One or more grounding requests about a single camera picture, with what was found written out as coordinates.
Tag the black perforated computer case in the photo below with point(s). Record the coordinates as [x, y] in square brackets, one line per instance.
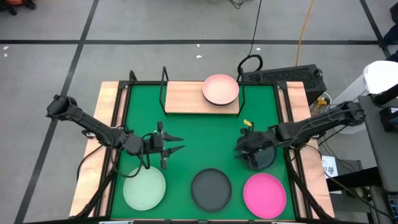
[289, 76]

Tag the green table mat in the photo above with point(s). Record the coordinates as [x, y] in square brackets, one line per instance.
[202, 140]

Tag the light green plate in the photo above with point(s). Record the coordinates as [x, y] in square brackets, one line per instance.
[144, 188]

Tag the yellow tape tag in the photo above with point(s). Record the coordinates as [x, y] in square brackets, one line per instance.
[247, 123]

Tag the dark grey plate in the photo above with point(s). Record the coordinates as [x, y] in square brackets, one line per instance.
[211, 190]

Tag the wooden shelf black metal legs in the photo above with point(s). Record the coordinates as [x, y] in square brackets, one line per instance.
[186, 99]

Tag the yellow power plug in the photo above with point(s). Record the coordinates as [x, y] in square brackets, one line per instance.
[321, 101]

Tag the white paper sheet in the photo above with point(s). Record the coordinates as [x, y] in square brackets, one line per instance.
[329, 163]

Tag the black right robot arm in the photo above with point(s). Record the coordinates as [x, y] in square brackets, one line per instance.
[311, 126]

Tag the grey desk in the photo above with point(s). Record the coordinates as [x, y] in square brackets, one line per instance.
[382, 149]

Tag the salmon pink plate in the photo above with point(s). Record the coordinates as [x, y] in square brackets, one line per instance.
[220, 89]

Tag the orange black object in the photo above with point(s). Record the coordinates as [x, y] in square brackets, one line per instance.
[15, 2]

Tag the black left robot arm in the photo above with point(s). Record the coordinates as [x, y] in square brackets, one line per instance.
[93, 126]

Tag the black metal rig frame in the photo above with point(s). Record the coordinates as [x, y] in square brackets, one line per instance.
[123, 84]

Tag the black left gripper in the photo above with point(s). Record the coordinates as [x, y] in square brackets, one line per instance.
[152, 143]

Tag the magenta pink plate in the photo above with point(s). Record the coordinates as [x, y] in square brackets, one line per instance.
[264, 196]

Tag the dark teal plate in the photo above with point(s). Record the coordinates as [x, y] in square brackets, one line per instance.
[267, 158]

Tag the white round bin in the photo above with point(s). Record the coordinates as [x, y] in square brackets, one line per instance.
[381, 76]

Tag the black desk device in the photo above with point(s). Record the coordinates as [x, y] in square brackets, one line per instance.
[388, 121]

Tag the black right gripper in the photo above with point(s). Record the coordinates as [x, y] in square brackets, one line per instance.
[255, 141]

